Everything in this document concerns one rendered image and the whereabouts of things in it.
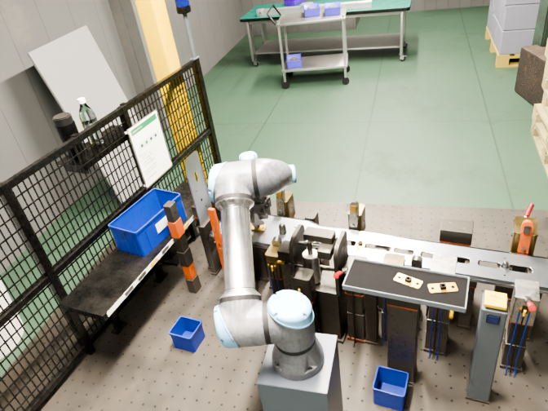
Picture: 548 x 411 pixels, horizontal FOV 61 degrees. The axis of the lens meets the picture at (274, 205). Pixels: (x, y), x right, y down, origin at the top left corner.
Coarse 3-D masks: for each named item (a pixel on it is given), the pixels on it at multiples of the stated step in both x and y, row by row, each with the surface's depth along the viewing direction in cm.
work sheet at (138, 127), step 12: (156, 108) 219; (144, 120) 212; (156, 120) 219; (132, 132) 205; (144, 132) 213; (156, 132) 220; (132, 144) 207; (144, 144) 214; (156, 144) 222; (144, 156) 215; (156, 156) 223; (168, 156) 231; (144, 168) 216; (156, 168) 224; (168, 168) 233; (144, 180) 217; (156, 180) 225
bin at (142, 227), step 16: (160, 192) 216; (176, 192) 211; (128, 208) 205; (144, 208) 213; (160, 208) 222; (112, 224) 198; (128, 224) 206; (144, 224) 193; (160, 224) 201; (128, 240) 194; (144, 240) 194; (160, 240) 203; (144, 256) 196
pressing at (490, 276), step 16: (272, 224) 208; (288, 224) 207; (304, 224) 205; (256, 240) 201; (288, 240) 198; (352, 240) 192; (368, 240) 191; (384, 240) 190; (400, 240) 188; (416, 240) 187; (368, 256) 183; (464, 256) 176; (480, 256) 175; (496, 256) 174; (512, 256) 173; (528, 256) 172; (464, 272) 169; (480, 272) 168; (496, 272) 167; (512, 272) 166; (544, 272) 164; (512, 288) 162; (544, 288) 158
